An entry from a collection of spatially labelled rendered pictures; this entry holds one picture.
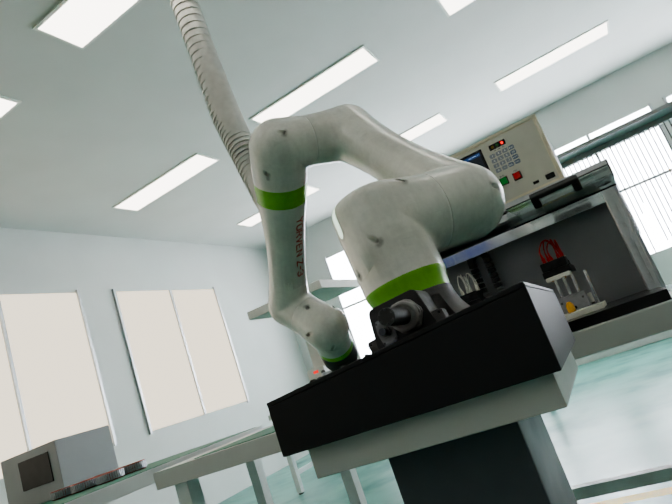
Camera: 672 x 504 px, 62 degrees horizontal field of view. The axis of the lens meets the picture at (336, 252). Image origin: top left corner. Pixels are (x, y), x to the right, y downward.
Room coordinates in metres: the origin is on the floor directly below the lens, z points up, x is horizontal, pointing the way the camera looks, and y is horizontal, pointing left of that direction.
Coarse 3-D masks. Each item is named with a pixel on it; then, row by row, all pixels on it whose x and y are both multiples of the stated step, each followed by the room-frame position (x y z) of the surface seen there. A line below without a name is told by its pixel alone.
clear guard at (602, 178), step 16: (592, 176) 1.24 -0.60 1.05; (608, 176) 1.21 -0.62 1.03; (560, 192) 1.26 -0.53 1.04; (576, 192) 1.23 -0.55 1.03; (592, 192) 1.21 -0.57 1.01; (512, 208) 1.32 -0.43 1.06; (528, 208) 1.29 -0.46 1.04; (544, 208) 1.26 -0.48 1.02; (560, 208) 1.24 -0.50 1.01; (512, 224) 1.29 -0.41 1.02
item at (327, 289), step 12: (312, 288) 2.15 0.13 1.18; (324, 288) 2.17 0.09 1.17; (336, 288) 2.27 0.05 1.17; (348, 288) 2.38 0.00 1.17; (324, 300) 2.48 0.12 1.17; (252, 312) 2.28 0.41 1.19; (264, 312) 2.25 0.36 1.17; (312, 348) 2.50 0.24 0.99; (312, 360) 2.51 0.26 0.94; (312, 372) 2.46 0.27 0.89
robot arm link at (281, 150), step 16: (256, 128) 1.06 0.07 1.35; (272, 128) 1.05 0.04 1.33; (288, 128) 1.05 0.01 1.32; (304, 128) 1.07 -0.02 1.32; (256, 144) 1.06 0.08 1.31; (272, 144) 1.05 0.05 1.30; (288, 144) 1.05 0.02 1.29; (304, 144) 1.07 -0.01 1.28; (256, 160) 1.08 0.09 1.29; (272, 160) 1.06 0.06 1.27; (288, 160) 1.07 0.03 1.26; (304, 160) 1.10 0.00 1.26; (256, 176) 1.11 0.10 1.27; (272, 176) 1.09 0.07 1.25; (288, 176) 1.10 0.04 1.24; (304, 176) 1.13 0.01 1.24; (256, 192) 1.15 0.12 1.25; (272, 192) 1.12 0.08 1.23; (288, 192) 1.12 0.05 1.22; (304, 192) 1.16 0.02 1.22; (272, 208) 1.15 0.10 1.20; (288, 208) 1.15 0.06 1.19
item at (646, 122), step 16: (656, 112) 4.11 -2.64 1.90; (624, 128) 4.24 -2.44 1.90; (640, 128) 4.37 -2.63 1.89; (592, 144) 4.38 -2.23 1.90; (608, 144) 4.47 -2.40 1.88; (656, 144) 4.36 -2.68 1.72; (560, 160) 4.52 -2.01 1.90; (576, 160) 4.59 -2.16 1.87; (640, 160) 4.42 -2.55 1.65; (624, 176) 4.49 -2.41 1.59; (656, 192) 4.42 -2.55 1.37; (640, 208) 4.49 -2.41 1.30
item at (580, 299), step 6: (570, 294) 1.54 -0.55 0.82; (576, 294) 1.51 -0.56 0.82; (582, 294) 1.51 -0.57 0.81; (558, 300) 1.53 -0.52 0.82; (564, 300) 1.53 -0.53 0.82; (570, 300) 1.52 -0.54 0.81; (576, 300) 1.52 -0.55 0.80; (582, 300) 1.51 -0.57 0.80; (588, 300) 1.50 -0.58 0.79; (564, 306) 1.53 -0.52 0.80; (576, 306) 1.52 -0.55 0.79; (582, 306) 1.51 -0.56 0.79; (564, 312) 1.53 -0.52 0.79
